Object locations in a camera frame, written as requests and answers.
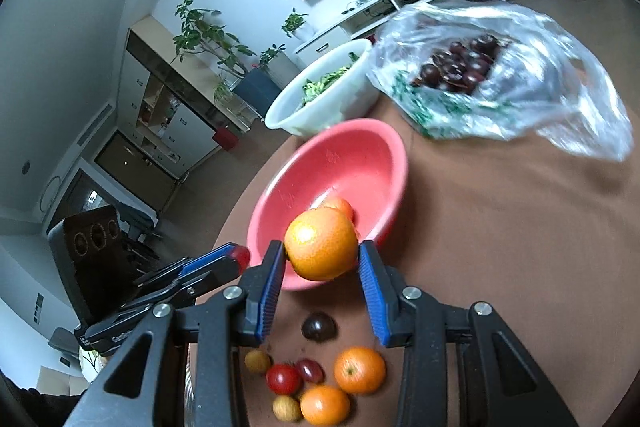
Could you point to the tan longan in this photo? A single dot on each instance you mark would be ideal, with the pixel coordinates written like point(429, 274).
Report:
point(257, 361)
point(286, 408)

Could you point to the round red tomato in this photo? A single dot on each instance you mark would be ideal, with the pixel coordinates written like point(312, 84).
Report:
point(242, 258)
point(283, 378)

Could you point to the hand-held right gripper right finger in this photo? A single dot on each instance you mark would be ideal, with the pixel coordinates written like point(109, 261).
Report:
point(375, 297)

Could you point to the wooden wall cabinet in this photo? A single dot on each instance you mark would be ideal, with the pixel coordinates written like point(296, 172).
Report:
point(160, 97)

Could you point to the red bin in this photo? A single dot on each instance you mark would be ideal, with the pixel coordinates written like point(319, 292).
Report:
point(225, 139)

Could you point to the plant in white ribbed pot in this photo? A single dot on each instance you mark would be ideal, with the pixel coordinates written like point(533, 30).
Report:
point(280, 64)

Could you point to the ceiling air vent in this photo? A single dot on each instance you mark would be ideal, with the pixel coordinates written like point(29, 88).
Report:
point(95, 125)

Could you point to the green vegetables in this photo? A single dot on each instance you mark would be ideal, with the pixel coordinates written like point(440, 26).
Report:
point(320, 82)

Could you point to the small plant in white pot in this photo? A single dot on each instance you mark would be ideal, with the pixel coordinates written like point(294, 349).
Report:
point(297, 24)

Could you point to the red plastic colander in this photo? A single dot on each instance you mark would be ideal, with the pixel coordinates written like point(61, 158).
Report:
point(350, 157)

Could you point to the dark red grape tomato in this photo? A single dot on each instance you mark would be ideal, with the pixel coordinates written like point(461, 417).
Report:
point(310, 370)

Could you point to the large orange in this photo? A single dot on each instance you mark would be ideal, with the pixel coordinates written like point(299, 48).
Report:
point(322, 244)

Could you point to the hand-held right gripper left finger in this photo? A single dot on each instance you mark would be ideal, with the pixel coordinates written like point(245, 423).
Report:
point(267, 297)

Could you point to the clear plastic bag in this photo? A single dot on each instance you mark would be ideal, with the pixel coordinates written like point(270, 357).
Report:
point(540, 82)

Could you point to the dark red cherry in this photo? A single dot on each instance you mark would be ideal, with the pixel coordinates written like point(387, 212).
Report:
point(318, 326)

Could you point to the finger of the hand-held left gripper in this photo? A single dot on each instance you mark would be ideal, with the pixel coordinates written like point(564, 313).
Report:
point(215, 276)
point(210, 257)

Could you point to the pile of bagged cherries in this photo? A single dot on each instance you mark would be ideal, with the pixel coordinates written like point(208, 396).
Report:
point(457, 67)

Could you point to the white plastic bowl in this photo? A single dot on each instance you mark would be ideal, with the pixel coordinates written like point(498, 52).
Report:
point(325, 112)

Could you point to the bushy tree plant blue pot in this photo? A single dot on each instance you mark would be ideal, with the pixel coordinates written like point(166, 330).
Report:
point(250, 89)

